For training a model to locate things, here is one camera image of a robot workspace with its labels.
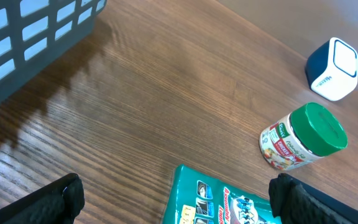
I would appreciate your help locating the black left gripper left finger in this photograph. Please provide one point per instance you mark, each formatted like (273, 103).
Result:
(58, 202)

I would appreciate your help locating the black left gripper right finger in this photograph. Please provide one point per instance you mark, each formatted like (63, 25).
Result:
(294, 201)

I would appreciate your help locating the green lid seasoning jar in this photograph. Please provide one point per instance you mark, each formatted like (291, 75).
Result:
(305, 135)

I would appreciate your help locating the green 3M gloves package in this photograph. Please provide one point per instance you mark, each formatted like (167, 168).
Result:
(198, 198)

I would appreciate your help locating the white barcode scanner box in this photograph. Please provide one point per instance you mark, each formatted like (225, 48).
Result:
(332, 69)

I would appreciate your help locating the grey plastic shopping basket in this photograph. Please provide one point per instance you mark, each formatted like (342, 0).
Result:
(34, 33)

